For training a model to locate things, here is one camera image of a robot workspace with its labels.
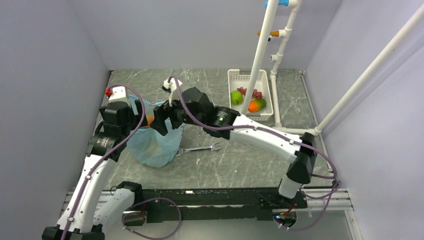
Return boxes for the orange green fake mango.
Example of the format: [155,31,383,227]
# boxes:
[248,98,267,113]

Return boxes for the white perforated plastic basket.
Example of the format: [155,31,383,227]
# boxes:
[227,68,275,121]

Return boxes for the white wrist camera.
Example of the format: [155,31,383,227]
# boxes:
[104,86,130,105]
[162,76,183,107]

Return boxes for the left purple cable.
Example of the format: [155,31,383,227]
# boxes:
[59,84,182,240]

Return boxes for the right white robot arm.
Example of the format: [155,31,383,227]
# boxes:
[150,87,317,208]

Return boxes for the silver open-end wrench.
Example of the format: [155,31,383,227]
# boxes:
[175,142,222,157]

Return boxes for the light blue cartoon plastic bag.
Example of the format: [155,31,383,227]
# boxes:
[125,94,185,169]

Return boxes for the orange red fake peach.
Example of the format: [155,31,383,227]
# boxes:
[144,114,154,129]

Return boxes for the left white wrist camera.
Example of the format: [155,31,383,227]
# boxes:
[104,86,130,105]

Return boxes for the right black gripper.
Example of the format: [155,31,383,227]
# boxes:
[149,90,205,137]

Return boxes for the purple cable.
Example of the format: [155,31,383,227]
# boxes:
[168,76,341,232]
[59,84,182,240]

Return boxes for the red fake grapes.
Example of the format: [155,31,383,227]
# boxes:
[237,86,264,100]

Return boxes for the white PVC pipe frame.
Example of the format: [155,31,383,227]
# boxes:
[239,0,424,137]

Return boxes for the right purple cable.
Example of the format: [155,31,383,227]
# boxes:
[168,76,341,232]

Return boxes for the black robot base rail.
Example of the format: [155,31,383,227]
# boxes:
[126,187,308,223]

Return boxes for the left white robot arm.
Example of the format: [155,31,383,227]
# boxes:
[41,100,148,240]

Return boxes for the green fake fruit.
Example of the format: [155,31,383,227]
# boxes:
[230,90,244,105]

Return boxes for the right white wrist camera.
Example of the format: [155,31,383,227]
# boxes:
[162,76,183,107]

